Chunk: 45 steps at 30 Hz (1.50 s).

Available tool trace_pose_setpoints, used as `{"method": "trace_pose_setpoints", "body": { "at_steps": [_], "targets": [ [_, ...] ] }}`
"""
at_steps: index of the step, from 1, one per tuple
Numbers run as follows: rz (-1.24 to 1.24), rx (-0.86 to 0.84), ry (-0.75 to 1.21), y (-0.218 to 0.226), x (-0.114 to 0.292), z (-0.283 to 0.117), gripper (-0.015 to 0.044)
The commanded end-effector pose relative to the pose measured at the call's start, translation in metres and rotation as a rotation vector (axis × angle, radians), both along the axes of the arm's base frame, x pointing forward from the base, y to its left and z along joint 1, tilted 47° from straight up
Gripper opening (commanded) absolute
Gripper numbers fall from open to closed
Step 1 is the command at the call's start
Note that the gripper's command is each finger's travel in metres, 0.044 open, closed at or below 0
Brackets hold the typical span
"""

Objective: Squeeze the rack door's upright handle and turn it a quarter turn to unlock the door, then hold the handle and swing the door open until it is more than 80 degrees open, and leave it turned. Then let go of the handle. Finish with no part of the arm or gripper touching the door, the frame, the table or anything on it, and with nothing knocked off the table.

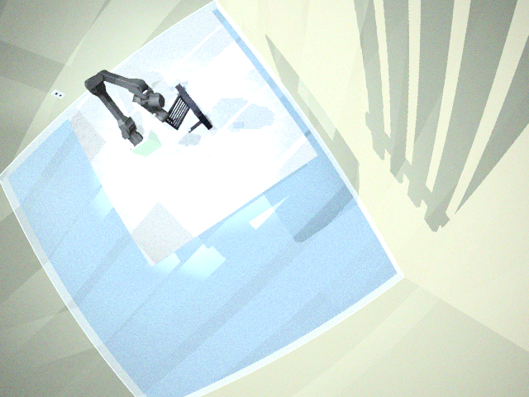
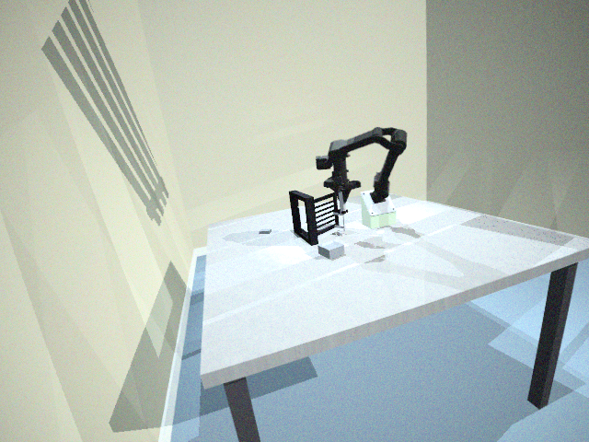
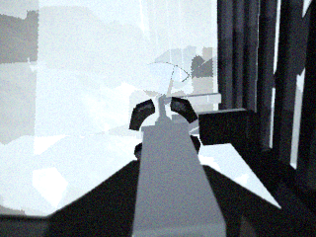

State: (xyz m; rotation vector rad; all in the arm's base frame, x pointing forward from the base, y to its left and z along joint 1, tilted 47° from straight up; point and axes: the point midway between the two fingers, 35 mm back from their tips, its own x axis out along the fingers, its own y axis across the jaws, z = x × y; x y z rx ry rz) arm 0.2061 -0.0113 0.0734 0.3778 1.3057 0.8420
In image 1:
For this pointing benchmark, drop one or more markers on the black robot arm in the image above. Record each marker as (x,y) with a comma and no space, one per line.
(96,86)

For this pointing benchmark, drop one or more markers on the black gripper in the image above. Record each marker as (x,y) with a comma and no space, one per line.
(160,113)

